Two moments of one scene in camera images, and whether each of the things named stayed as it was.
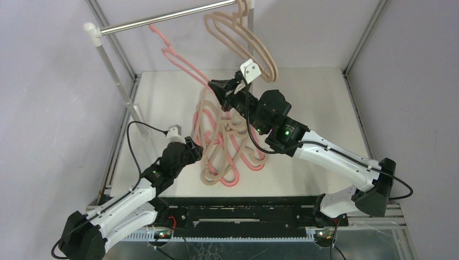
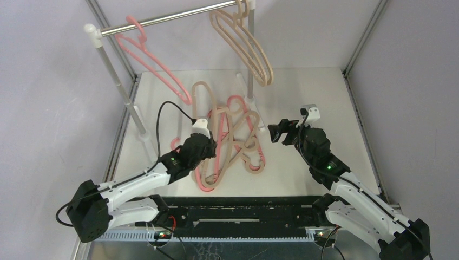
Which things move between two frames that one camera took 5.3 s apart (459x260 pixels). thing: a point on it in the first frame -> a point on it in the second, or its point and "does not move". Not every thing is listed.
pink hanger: x=171 y=54 -> x=164 y=76
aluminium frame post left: x=103 y=21 does not move
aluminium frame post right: x=365 y=37 does not move
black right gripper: x=229 y=95 -> x=290 y=130
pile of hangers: x=218 y=151 -> x=198 y=184
